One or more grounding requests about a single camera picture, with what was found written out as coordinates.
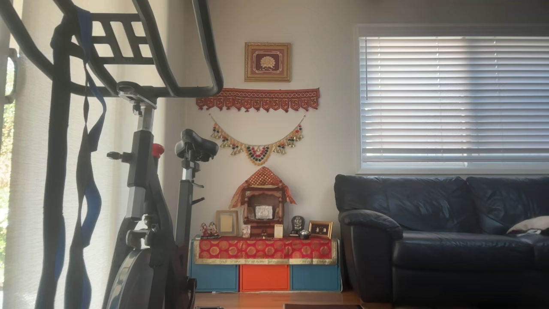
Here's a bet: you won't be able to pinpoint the red gold canopy cloth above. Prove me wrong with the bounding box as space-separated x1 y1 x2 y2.
229 167 297 209

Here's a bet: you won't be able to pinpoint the small wooden shrine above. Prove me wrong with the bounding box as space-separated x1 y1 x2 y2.
242 187 286 238

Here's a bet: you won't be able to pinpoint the red gold table cloth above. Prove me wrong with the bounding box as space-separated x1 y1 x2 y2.
193 237 338 265

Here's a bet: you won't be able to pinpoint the small colourful figurines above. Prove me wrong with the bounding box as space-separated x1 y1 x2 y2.
200 222 220 239

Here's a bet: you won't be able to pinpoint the orange storage bin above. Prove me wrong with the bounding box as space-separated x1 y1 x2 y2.
240 264 290 292

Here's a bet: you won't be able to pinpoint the blue storage bin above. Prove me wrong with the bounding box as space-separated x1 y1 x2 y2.
191 264 239 292
291 264 341 292

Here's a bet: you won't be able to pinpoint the black exercise bike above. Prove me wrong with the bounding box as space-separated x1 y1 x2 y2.
0 0 224 309

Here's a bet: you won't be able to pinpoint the black leather sofa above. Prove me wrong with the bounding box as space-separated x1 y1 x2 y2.
334 174 549 306

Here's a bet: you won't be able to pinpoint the white window blinds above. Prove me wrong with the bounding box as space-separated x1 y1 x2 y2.
359 36 549 169

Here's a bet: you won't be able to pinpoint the white window curtain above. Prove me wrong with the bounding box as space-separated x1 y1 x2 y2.
3 0 169 309

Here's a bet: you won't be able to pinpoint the white cushion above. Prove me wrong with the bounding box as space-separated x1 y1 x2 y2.
507 215 549 236

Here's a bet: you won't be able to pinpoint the beaded garland wall hanging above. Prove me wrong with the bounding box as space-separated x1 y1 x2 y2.
209 114 306 166

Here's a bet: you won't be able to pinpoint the red embroidered wall hanging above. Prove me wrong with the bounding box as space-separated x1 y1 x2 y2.
196 88 320 113

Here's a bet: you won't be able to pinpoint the beige picture frame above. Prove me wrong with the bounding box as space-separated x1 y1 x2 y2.
215 210 239 236

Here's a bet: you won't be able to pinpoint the small gold picture frame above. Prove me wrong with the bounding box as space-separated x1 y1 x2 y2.
308 220 334 239

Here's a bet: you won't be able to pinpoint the gold framed wall picture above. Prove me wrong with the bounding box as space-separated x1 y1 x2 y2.
244 42 291 82

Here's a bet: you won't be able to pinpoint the blue black resistance strap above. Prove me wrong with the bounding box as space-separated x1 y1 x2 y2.
35 6 107 309

